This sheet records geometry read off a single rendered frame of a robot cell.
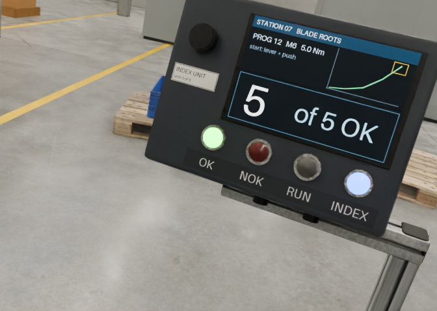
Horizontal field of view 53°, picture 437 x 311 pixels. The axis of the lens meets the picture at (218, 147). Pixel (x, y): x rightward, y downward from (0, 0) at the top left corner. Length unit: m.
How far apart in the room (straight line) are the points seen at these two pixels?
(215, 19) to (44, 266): 1.72
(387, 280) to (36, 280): 1.63
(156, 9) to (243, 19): 7.54
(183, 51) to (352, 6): 5.75
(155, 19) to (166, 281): 6.40
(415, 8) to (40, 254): 5.38
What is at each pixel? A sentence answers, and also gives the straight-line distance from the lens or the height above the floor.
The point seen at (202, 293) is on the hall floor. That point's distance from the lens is 2.01.
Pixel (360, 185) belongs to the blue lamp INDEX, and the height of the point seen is 1.12.
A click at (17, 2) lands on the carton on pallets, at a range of 8.24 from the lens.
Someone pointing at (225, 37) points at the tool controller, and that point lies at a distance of 0.46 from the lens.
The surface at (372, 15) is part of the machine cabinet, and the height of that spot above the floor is 1.19.
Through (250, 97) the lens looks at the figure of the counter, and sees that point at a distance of 0.45.
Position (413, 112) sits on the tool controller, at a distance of 0.44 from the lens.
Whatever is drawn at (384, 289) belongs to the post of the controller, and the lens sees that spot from 0.56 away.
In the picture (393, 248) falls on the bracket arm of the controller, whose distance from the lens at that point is 0.53.
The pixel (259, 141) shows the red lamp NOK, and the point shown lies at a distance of 0.44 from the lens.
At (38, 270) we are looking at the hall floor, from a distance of 2.04.
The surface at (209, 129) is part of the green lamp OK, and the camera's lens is 0.45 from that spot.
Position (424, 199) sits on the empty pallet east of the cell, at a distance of 3.61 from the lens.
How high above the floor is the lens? 1.27
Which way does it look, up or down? 21 degrees down
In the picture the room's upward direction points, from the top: 12 degrees clockwise
